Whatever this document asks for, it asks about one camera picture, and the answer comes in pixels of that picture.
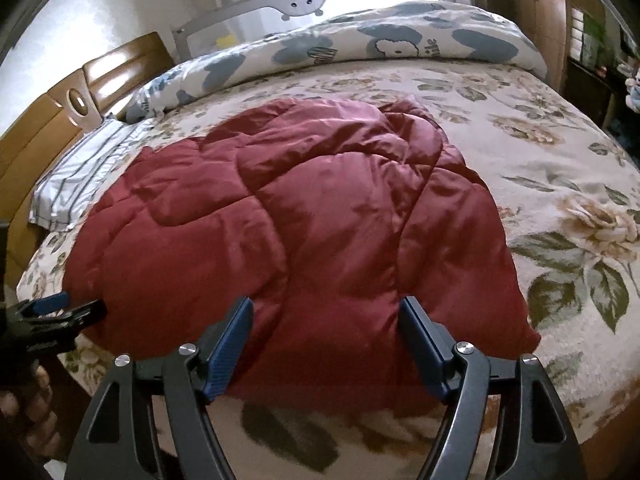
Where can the dark red puffer jacket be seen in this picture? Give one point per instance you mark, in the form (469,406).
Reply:
(300,220)

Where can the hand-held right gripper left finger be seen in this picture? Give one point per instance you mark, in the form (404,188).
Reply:
(227,355)

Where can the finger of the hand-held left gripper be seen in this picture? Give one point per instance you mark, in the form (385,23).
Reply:
(47,305)
(82,312)

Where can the person's left hand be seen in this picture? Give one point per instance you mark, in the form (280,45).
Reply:
(30,405)

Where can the dark cluttered shelf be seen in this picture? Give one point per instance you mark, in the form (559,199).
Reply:
(600,50)

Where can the floral bed blanket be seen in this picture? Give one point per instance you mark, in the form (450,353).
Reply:
(550,170)

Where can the grey bed guard rail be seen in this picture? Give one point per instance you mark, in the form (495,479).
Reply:
(300,5)

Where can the wooden headboard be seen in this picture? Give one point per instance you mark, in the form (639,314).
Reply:
(40,125)

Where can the wooden wardrobe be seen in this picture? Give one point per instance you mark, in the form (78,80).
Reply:
(535,15)

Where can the striped white pillow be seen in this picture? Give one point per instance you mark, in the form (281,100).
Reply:
(85,180)

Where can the blue white printed duvet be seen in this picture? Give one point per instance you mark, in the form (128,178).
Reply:
(350,45)

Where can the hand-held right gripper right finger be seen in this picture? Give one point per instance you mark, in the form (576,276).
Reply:
(425,350)

